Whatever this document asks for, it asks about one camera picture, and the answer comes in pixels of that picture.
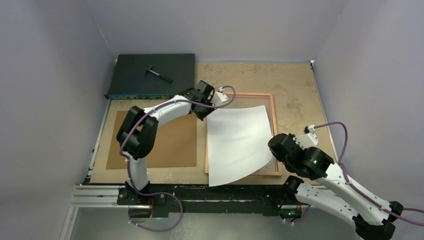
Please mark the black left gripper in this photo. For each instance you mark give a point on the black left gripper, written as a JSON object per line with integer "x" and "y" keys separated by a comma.
{"x": 202, "y": 116}

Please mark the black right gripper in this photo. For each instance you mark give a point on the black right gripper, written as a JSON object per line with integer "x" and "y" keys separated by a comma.
{"x": 279, "y": 159}

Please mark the pink wooden picture frame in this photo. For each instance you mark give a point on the pink wooden picture frame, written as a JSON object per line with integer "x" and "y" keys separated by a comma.
{"x": 248, "y": 100}

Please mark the blue landscape photo print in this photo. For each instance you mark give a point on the blue landscape photo print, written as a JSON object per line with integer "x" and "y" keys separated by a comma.
{"x": 237, "y": 143}

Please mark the brown cardboard backing board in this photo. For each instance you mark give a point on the brown cardboard backing board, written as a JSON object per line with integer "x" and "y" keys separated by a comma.
{"x": 175, "y": 144}

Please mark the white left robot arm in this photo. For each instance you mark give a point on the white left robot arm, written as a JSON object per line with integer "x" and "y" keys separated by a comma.
{"x": 138, "y": 131}

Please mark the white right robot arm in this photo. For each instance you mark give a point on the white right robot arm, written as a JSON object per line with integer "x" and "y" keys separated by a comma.
{"x": 318, "y": 181}

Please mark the small black hammer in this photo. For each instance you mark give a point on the small black hammer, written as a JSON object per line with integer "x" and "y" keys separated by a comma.
{"x": 161, "y": 76}

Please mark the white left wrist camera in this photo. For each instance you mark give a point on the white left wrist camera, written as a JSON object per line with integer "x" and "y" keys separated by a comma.
{"x": 220, "y": 98}

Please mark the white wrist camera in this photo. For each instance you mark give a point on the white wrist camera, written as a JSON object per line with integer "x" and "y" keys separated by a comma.
{"x": 308, "y": 139}
{"x": 220, "y": 98}

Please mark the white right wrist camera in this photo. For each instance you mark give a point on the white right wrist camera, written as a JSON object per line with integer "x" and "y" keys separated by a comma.
{"x": 308, "y": 139}

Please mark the dark blue network switch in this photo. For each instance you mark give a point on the dark blue network switch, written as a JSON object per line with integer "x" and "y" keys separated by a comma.
{"x": 129, "y": 79}

